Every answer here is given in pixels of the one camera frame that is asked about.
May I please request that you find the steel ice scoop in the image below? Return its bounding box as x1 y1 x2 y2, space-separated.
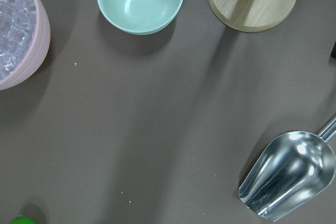
238 118 335 222

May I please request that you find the pile of clear ice cubes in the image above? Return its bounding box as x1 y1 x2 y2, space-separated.
1 0 36 80

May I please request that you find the brown paper table cover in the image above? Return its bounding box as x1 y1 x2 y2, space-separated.
1 0 335 223

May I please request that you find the pink bowl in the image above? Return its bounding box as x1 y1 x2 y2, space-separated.
1 0 50 90

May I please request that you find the green lime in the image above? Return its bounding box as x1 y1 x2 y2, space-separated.
9 216 36 224

